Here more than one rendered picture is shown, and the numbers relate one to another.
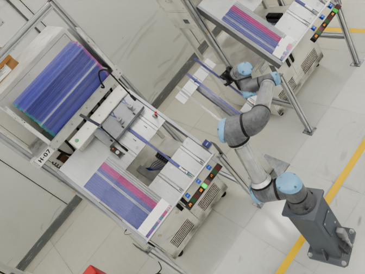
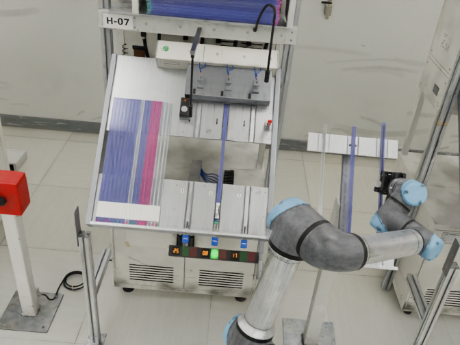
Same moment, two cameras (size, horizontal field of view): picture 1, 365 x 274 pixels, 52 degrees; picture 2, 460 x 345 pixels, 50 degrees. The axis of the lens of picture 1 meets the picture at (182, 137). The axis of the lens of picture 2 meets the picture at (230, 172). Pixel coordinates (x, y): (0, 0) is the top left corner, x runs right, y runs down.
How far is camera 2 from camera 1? 0.56 m
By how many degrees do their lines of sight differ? 13
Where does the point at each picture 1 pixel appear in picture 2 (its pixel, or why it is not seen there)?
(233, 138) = (280, 234)
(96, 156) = (163, 87)
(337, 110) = not seen: outside the picture
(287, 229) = not seen: outside the picture
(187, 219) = (172, 269)
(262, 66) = (451, 236)
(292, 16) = not seen: outside the picture
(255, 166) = (267, 299)
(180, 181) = (198, 216)
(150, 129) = (245, 132)
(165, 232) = (136, 249)
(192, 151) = (251, 207)
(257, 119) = (333, 250)
